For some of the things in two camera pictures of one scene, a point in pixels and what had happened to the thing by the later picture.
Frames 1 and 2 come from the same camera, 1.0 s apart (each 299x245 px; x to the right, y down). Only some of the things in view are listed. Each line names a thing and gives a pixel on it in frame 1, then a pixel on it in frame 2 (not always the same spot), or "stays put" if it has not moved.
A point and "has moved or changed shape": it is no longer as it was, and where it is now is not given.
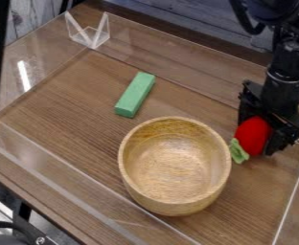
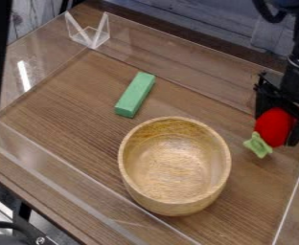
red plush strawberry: x=252 y=138 has moved or changed shape
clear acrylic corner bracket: x=88 y=36 stays put
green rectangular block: x=133 y=95 stays put
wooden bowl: x=173 y=161 stays put
